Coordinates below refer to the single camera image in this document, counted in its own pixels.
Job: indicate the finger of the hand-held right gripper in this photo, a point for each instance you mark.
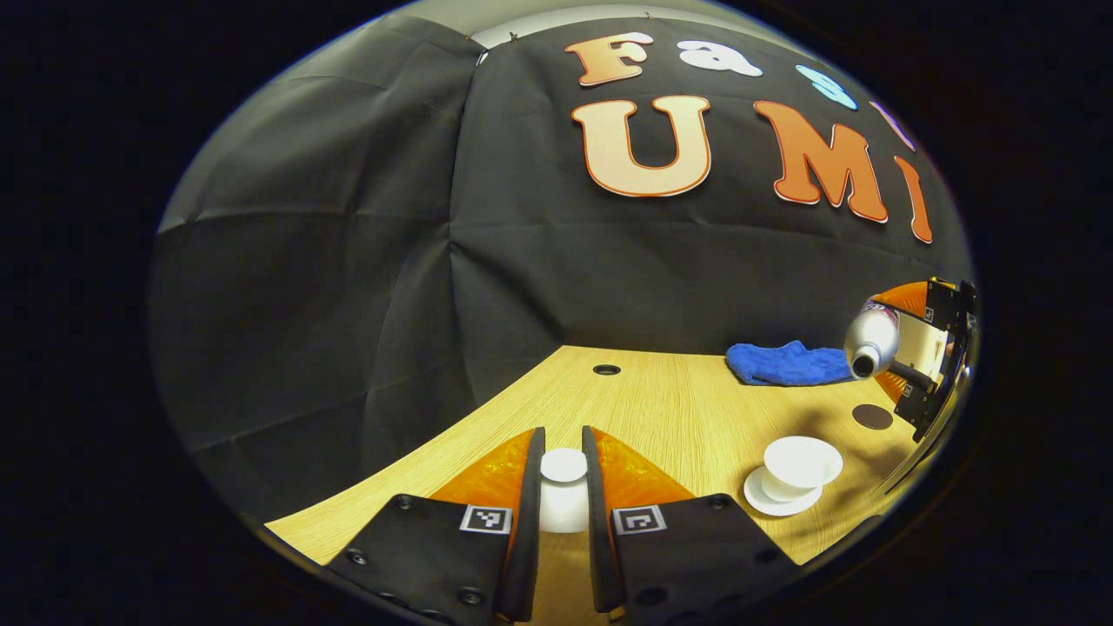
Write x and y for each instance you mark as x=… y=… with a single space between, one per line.
x=922 y=409
x=946 y=303

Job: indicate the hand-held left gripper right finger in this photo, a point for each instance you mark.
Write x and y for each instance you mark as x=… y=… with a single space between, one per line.
x=600 y=556

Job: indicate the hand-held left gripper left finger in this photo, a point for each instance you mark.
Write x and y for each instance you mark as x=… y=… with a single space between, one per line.
x=526 y=556

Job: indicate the dark round coaster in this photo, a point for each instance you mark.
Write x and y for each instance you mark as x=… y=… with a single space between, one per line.
x=872 y=417

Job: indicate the white teacup lid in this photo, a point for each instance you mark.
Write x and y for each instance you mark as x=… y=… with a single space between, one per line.
x=563 y=509

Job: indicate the silver water bottle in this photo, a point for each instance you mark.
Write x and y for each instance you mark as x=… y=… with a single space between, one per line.
x=872 y=335

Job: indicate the white teacup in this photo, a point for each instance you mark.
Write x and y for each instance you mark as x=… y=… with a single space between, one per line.
x=800 y=461

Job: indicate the blue towel cloth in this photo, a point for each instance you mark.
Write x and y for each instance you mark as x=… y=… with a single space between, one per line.
x=783 y=365

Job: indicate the white saucer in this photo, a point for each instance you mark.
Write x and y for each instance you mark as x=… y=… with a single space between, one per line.
x=765 y=504

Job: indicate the black backdrop cloth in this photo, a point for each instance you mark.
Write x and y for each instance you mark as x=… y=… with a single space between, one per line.
x=348 y=304

